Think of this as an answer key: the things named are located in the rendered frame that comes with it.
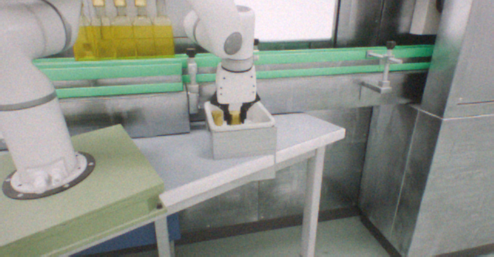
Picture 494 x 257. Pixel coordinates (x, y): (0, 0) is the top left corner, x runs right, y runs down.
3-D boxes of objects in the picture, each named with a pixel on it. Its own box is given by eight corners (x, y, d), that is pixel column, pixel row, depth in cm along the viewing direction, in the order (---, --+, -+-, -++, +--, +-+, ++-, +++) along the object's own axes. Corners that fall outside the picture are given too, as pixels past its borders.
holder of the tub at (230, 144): (252, 117, 105) (252, 96, 102) (275, 153, 80) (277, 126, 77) (203, 121, 101) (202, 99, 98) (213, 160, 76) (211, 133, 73)
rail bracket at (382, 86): (367, 97, 115) (377, 37, 107) (397, 112, 100) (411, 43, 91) (356, 98, 114) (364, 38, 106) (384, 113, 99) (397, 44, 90)
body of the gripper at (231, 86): (254, 53, 75) (251, 91, 81) (214, 55, 73) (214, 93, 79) (261, 66, 69) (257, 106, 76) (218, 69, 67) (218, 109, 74)
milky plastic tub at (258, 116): (255, 121, 100) (256, 97, 97) (277, 152, 80) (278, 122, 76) (204, 126, 96) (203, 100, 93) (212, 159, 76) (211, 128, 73)
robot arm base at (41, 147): (93, 186, 55) (70, 109, 48) (8, 214, 49) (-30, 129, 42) (83, 150, 67) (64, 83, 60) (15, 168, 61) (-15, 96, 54)
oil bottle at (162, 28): (177, 79, 103) (170, 14, 95) (177, 83, 98) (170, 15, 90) (160, 80, 102) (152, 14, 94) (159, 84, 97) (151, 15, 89)
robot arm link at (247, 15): (203, 20, 55) (177, 6, 61) (204, 71, 62) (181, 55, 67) (263, 8, 63) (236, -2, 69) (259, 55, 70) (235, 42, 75)
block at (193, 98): (198, 103, 99) (197, 83, 96) (201, 113, 90) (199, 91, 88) (187, 104, 98) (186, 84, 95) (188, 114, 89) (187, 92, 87)
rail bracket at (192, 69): (196, 82, 98) (194, 43, 93) (201, 96, 82) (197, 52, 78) (187, 82, 97) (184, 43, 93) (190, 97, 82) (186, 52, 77)
